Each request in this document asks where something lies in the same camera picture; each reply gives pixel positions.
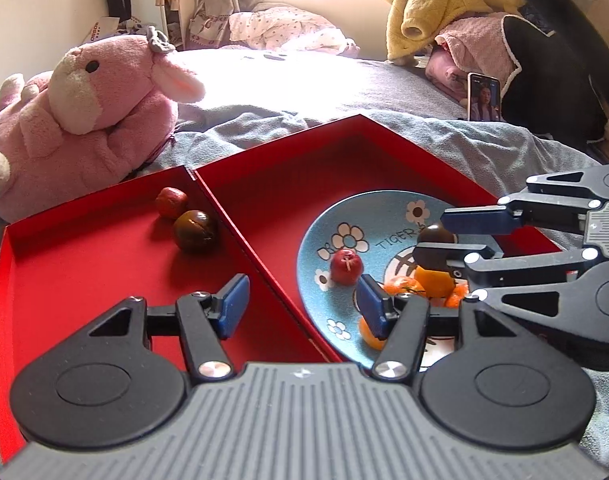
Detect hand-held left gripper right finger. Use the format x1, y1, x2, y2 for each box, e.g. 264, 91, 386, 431
356, 274, 523, 382

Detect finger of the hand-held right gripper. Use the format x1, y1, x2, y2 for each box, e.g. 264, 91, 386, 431
441, 170, 608, 236
415, 241, 603, 334

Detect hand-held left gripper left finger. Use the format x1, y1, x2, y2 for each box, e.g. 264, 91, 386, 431
87, 274, 252, 382

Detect dark brown tomato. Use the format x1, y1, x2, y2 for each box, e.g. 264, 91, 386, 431
173, 210, 218, 254
417, 223, 459, 277

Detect orange mandarin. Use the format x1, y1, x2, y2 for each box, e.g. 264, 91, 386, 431
441, 282, 471, 310
384, 276, 428, 299

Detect small red apple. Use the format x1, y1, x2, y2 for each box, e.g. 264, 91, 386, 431
330, 249, 364, 285

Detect blue tiger print plate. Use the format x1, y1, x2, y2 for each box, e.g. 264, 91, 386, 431
297, 191, 506, 374

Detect red tray with fruit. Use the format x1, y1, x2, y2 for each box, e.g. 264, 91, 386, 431
0, 165, 346, 466

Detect grey blanket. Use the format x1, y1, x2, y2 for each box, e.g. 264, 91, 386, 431
134, 110, 609, 196

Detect small red fruit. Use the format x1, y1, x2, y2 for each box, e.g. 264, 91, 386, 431
155, 187, 188, 220

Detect smartphone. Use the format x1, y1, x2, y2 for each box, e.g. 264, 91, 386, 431
467, 72, 501, 122

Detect red tray under plate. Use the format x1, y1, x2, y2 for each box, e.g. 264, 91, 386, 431
194, 114, 566, 367

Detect light blue blanket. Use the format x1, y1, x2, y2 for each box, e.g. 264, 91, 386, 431
574, 360, 609, 463

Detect pink towel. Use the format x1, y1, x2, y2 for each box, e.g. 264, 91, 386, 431
426, 14, 523, 107

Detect pale bed sheet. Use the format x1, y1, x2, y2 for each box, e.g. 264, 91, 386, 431
177, 42, 465, 128

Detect yellow fleece towel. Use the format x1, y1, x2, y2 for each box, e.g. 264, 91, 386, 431
375, 0, 531, 67

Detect pink plush toy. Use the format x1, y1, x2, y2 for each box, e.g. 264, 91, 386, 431
0, 27, 206, 224

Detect pink dotted garment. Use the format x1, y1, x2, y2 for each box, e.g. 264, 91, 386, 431
228, 2, 361, 57

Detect white printed bag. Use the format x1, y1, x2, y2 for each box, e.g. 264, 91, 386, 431
82, 15, 121, 44

